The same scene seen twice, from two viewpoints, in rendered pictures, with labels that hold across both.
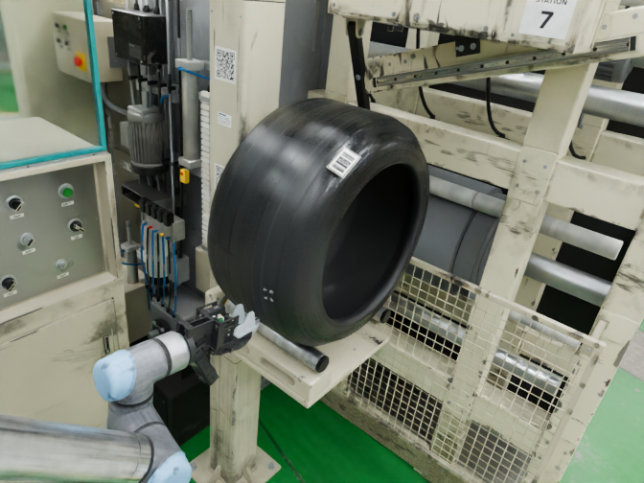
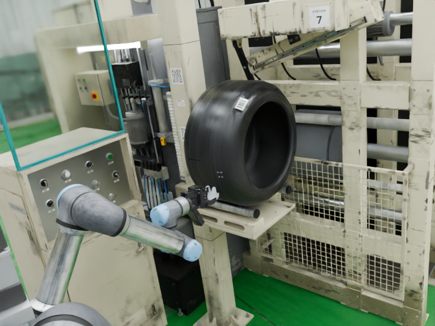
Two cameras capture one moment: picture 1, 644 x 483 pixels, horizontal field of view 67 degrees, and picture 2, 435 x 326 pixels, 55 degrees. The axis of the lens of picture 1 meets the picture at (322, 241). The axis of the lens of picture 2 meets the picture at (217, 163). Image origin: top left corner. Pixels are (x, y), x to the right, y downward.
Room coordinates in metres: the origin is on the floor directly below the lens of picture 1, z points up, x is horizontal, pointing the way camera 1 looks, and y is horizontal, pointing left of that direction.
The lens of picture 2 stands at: (-0.79, -0.07, 1.78)
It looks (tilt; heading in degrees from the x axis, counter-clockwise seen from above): 20 degrees down; 6
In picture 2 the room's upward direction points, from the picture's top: 8 degrees counter-clockwise
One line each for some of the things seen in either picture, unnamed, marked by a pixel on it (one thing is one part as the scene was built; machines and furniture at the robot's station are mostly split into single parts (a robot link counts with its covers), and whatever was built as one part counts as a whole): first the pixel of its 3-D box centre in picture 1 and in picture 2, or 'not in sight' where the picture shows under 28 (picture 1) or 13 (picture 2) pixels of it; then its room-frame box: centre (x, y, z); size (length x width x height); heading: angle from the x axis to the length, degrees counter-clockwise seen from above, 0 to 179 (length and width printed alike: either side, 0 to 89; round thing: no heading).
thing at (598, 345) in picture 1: (418, 361); (318, 220); (1.25, -0.36, 0.65); 0.90 x 0.02 x 0.70; 54
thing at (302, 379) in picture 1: (269, 349); (228, 218); (1.01, 0.10, 0.84); 0.36 x 0.09 x 0.06; 54
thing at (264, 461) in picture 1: (233, 465); (223, 319); (1.25, 0.24, 0.02); 0.27 x 0.27 x 0.04; 54
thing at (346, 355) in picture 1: (303, 337); (245, 213); (1.12, 0.02, 0.80); 0.37 x 0.36 x 0.02; 144
